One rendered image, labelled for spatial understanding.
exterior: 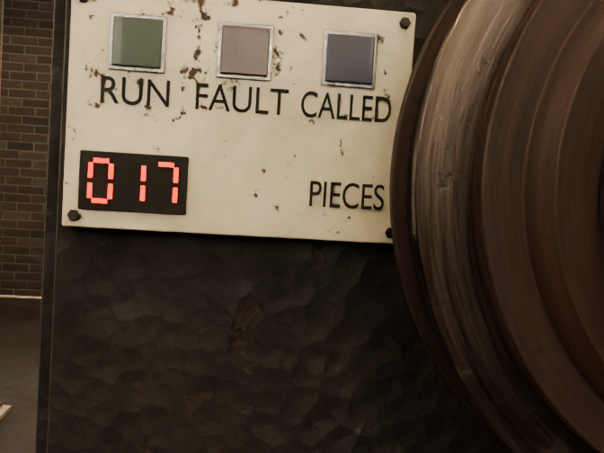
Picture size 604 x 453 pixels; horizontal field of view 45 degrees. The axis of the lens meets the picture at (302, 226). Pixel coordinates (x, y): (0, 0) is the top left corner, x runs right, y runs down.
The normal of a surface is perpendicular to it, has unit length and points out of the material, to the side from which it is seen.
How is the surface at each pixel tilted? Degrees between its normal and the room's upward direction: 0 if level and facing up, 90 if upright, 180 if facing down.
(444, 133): 90
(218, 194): 90
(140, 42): 90
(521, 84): 90
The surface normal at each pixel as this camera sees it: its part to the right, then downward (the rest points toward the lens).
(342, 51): 0.09, 0.06
